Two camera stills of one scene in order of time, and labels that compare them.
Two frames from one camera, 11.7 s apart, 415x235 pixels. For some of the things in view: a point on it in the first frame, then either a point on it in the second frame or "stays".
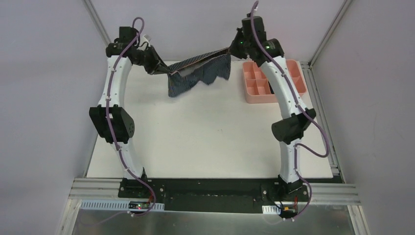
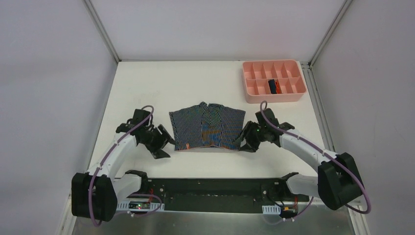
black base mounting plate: [217, 195] stays
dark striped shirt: [181, 76] -> [207, 126]
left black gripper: [153, 59] -> [157, 141]
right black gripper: [236, 48] -> [249, 139]
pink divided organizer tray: [257, 89] stays
